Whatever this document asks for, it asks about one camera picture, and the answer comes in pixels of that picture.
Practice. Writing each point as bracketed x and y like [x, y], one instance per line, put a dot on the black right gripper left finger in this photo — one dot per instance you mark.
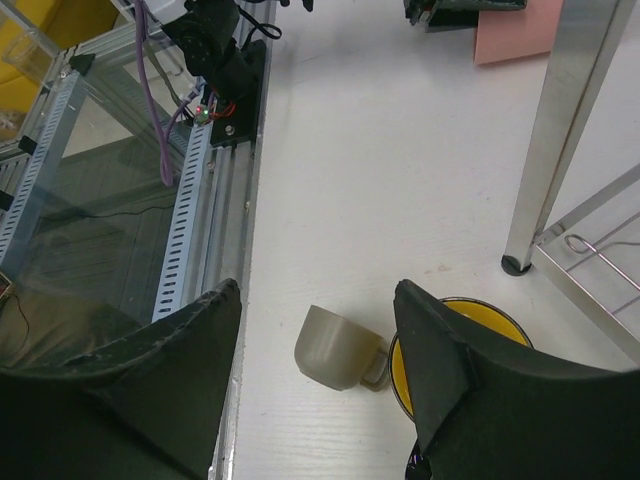
[144, 406]

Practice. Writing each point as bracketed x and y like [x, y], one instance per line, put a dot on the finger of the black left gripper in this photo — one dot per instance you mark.
[448, 15]

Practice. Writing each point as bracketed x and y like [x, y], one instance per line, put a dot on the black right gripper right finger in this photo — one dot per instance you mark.
[487, 407]

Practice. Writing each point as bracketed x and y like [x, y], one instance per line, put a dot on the tall pink cup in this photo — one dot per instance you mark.
[509, 35]

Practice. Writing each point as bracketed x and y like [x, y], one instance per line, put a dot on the stainless steel dish rack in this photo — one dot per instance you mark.
[590, 254]

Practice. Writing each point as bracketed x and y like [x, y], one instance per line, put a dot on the yellow enamel mug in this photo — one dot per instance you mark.
[479, 311]

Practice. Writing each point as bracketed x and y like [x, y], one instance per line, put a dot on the small grey-green cup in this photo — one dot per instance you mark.
[339, 353]

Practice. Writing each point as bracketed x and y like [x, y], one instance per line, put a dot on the clear plastic cup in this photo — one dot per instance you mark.
[26, 55]

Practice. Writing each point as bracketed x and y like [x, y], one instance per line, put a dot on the slotted grey cable duct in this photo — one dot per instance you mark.
[174, 268]

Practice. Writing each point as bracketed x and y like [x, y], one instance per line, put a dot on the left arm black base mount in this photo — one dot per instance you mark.
[233, 74]

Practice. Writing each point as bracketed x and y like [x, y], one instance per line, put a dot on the aluminium mounting rail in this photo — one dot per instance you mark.
[227, 258]

